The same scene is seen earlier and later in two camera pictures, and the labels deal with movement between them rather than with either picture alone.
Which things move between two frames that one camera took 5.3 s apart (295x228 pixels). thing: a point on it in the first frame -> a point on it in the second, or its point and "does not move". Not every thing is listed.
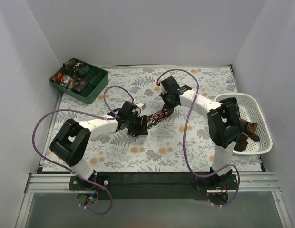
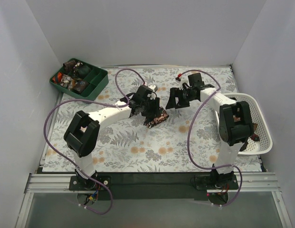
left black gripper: (139, 126) -> (153, 107)
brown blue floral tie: (79, 86) does not move
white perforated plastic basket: (251, 108) does not move
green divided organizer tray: (83, 80) does not move
